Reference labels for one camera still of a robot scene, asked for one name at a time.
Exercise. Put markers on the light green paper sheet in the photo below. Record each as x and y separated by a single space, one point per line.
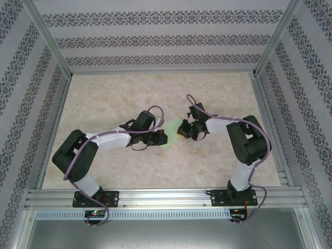
172 127

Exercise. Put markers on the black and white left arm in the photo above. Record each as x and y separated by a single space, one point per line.
111 141

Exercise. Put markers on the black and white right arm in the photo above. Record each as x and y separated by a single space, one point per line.
218 127

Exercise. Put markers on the right circuit board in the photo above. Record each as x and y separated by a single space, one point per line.
238 213

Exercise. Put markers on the circuit board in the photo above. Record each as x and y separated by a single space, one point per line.
238 213
94 213

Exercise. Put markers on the left circuit board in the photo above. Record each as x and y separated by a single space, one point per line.
94 213

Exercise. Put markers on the aluminium mounting rail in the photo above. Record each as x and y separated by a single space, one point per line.
166 198

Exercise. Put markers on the aluminium right side rail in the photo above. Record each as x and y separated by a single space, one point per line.
267 124

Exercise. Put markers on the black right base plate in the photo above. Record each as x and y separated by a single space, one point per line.
218 198

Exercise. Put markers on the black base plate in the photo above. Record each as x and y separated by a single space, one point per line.
218 198
114 198

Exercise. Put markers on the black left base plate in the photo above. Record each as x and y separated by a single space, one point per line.
114 198

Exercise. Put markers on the aluminium left side rail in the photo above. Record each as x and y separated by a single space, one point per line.
57 124

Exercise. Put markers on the aluminium right frame post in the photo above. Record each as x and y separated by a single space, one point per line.
276 39

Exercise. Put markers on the aluminium frame post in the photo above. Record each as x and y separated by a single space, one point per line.
49 39
276 39

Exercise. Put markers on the aluminium left frame post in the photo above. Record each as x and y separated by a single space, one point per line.
49 39

